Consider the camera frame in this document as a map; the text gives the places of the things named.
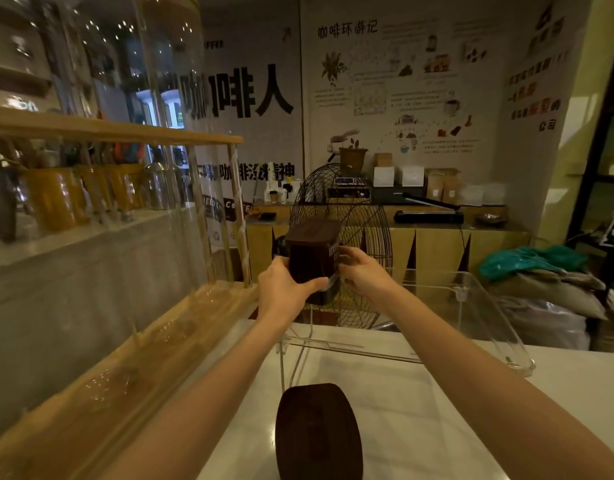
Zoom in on person's right hand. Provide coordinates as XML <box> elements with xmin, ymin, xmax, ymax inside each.
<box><xmin>337</xmin><ymin>246</ymin><xmax>401</xmax><ymax>301</ymax></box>

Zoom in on person's left hand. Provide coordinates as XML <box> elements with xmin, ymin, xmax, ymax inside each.
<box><xmin>257</xmin><ymin>256</ymin><xmax>330</xmax><ymax>323</ymax></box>

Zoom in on dark brown square container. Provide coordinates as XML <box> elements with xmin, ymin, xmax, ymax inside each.
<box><xmin>285</xmin><ymin>218</ymin><xmax>343</xmax><ymax>306</ymax></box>

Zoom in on person's right forearm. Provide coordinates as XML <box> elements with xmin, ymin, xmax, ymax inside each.
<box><xmin>377</xmin><ymin>286</ymin><xmax>614</xmax><ymax>480</ymax></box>

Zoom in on person's left forearm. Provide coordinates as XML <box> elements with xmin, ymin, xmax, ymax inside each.
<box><xmin>99</xmin><ymin>306</ymin><xmax>298</xmax><ymax>480</ymax></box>

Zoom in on clear acrylic display case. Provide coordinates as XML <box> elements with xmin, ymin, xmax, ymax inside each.
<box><xmin>277</xmin><ymin>267</ymin><xmax>536</xmax><ymax>395</ymax></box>

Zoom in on black digital scale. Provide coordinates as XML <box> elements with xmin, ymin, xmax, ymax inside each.
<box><xmin>328</xmin><ymin>176</ymin><xmax>373</xmax><ymax>199</ymax></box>

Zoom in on wooden sideboard cabinet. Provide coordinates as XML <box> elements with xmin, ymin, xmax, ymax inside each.
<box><xmin>246</xmin><ymin>204</ymin><xmax>532</xmax><ymax>295</ymax></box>

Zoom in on black bag sealer machine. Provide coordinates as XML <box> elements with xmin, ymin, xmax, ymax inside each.
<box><xmin>393</xmin><ymin>193</ymin><xmax>465</xmax><ymax>225</ymax></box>

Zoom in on brown potted plant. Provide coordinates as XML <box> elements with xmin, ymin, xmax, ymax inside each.
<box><xmin>339</xmin><ymin>139</ymin><xmax>369</xmax><ymax>174</ymax></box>

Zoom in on dark brown oval lid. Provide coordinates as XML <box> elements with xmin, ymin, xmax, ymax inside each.
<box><xmin>275</xmin><ymin>383</ymin><xmax>364</xmax><ymax>480</ymax></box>

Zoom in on green plastic bag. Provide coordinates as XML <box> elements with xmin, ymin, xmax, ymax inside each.
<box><xmin>478</xmin><ymin>245</ymin><xmax>589</xmax><ymax>282</ymax></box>

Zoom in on silver metal jug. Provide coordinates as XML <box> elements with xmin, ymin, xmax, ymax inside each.
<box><xmin>143</xmin><ymin>161</ymin><xmax>180</xmax><ymax>211</ymax></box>

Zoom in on white plastic sack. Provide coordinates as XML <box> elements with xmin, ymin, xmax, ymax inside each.
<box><xmin>497</xmin><ymin>296</ymin><xmax>593</xmax><ymax>351</ymax></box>

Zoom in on beige burlap sack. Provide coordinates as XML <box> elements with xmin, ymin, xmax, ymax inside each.
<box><xmin>489</xmin><ymin>270</ymin><xmax>609</xmax><ymax>321</ymax></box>

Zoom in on clear glass partition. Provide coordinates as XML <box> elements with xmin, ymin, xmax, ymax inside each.
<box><xmin>0</xmin><ymin>0</ymin><xmax>253</xmax><ymax>445</ymax></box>

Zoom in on wooden counter ledge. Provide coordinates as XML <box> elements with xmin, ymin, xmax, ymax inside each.
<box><xmin>0</xmin><ymin>281</ymin><xmax>260</xmax><ymax>480</ymax></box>

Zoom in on wooden shelf board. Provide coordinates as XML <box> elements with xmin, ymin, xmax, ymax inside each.
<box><xmin>0</xmin><ymin>106</ymin><xmax>244</xmax><ymax>146</ymax></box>

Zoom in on black metal shelving rack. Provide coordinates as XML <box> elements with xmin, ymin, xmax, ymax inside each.
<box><xmin>566</xmin><ymin>32</ymin><xmax>614</xmax><ymax>275</ymax></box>

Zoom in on dark metal pitcher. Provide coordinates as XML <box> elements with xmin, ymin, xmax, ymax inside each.
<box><xmin>0</xmin><ymin>150</ymin><xmax>25</xmax><ymax>245</ymax></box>

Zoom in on black wire fan guard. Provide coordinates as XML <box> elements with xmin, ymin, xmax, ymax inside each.
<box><xmin>289</xmin><ymin>163</ymin><xmax>393</xmax><ymax>330</ymax></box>

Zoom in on white illustrated wall poster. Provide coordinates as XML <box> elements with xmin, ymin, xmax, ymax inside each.
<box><xmin>302</xmin><ymin>0</ymin><xmax>558</xmax><ymax>160</ymax></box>

